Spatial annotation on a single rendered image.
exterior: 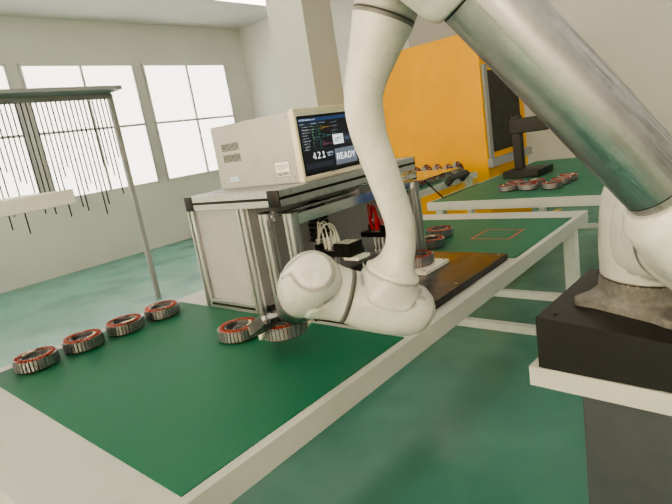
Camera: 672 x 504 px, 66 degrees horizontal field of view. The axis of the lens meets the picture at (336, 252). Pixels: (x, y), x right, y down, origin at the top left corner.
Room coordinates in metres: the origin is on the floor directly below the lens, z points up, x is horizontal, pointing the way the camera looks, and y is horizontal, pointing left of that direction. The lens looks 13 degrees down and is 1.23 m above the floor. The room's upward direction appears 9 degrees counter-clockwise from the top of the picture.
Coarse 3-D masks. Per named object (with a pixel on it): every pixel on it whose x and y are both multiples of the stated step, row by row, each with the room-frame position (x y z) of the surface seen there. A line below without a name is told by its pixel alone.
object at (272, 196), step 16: (400, 160) 1.79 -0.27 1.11; (336, 176) 1.53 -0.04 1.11; (352, 176) 1.59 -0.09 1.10; (208, 192) 1.71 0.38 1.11; (224, 192) 1.60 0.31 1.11; (240, 192) 1.50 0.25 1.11; (256, 192) 1.41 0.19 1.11; (272, 192) 1.37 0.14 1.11; (288, 192) 1.38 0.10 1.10; (304, 192) 1.43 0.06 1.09; (320, 192) 1.47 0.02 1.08; (192, 208) 1.62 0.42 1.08; (208, 208) 1.57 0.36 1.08; (224, 208) 1.51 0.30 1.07; (240, 208) 1.46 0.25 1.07
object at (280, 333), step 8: (272, 328) 1.13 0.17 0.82; (280, 328) 1.12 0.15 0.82; (288, 328) 1.12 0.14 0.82; (296, 328) 1.13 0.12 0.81; (304, 328) 1.15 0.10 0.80; (264, 336) 1.14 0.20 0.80; (272, 336) 1.13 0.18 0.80; (280, 336) 1.13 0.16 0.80; (288, 336) 1.13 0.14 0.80; (296, 336) 1.13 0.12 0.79
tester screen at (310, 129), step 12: (300, 120) 1.49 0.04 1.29; (312, 120) 1.53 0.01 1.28; (324, 120) 1.57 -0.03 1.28; (336, 120) 1.61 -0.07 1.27; (300, 132) 1.49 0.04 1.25; (312, 132) 1.52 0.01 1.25; (324, 132) 1.56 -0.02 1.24; (336, 132) 1.60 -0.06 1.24; (312, 144) 1.52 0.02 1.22; (324, 144) 1.55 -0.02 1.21; (336, 144) 1.59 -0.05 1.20; (348, 144) 1.64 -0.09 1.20; (324, 168) 1.54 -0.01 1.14
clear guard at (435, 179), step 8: (456, 168) 1.68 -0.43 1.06; (408, 176) 1.68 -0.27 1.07; (416, 176) 1.63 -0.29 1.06; (424, 176) 1.59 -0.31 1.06; (432, 176) 1.56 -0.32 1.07; (440, 176) 1.57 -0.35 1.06; (448, 176) 1.60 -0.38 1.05; (368, 184) 1.66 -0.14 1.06; (432, 184) 1.51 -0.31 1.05; (440, 184) 1.53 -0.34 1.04; (456, 184) 1.58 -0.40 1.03; (464, 184) 1.60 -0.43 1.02; (472, 184) 1.63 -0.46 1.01; (440, 192) 1.49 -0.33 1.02; (448, 192) 1.51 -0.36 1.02; (456, 192) 1.54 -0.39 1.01
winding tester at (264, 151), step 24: (264, 120) 1.56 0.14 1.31; (288, 120) 1.49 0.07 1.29; (384, 120) 1.79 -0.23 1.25; (216, 144) 1.72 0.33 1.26; (240, 144) 1.64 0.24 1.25; (264, 144) 1.57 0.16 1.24; (288, 144) 1.50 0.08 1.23; (240, 168) 1.66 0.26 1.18; (264, 168) 1.58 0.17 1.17; (288, 168) 1.51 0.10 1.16; (336, 168) 1.58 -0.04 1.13; (360, 168) 1.67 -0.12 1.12
